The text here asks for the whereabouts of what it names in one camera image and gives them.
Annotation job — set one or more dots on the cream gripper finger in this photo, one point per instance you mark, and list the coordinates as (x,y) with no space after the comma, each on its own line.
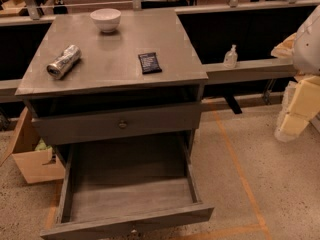
(285,48)

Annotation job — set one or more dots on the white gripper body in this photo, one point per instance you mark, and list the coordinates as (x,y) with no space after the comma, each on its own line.
(308,47)

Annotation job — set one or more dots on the dark blue rxbar wrapper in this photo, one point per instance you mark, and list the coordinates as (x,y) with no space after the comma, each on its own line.
(149,63)

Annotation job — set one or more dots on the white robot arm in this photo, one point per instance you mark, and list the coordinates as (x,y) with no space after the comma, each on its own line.
(306,50)

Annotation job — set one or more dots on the grey wooden drawer cabinet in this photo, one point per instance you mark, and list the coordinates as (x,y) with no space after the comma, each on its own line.
(123,108)

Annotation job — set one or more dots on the closed middle grey drawer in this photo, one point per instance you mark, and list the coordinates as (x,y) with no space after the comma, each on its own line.
(118,124)

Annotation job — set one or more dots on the open bottom grey drawer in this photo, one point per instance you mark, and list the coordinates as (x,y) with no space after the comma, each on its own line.
(125,186)

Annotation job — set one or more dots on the clear hand sanitizer bottle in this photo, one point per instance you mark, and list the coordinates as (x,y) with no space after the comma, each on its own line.
(231,57)

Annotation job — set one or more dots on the white ceramic bowl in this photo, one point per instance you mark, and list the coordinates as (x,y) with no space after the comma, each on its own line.
(106,20)

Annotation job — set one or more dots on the silver aluminium drink can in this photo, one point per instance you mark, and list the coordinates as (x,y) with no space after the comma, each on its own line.
(64,62)

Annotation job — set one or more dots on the cardboard box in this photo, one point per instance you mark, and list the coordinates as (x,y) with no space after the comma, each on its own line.
(36,166)

